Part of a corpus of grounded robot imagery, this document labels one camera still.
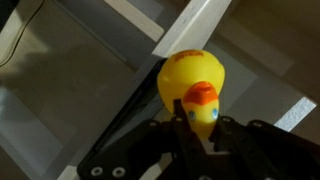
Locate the yellow rubber duck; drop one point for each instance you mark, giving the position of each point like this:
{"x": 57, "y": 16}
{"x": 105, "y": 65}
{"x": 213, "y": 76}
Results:
{"x": 196, "y": 78}

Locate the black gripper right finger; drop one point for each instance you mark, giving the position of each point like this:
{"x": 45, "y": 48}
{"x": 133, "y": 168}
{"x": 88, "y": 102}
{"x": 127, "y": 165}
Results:
{"x": 261, "y": 151}

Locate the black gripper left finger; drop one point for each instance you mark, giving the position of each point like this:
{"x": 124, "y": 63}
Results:
{"x": 129, "y": 157}

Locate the white shelf frame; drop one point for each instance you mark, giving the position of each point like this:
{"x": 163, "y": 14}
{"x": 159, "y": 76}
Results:
{"x": 190, "y": 31}

